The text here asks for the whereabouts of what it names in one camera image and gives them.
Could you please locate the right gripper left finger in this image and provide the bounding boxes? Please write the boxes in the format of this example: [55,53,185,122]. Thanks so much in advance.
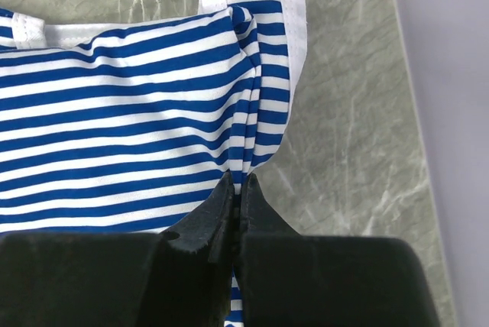
[1,173,235,326]

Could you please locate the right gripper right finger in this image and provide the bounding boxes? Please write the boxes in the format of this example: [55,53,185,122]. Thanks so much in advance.
[236,175,440,326]

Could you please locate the blue white striped tank top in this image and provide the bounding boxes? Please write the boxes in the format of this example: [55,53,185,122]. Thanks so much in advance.
[0,0,309,327]

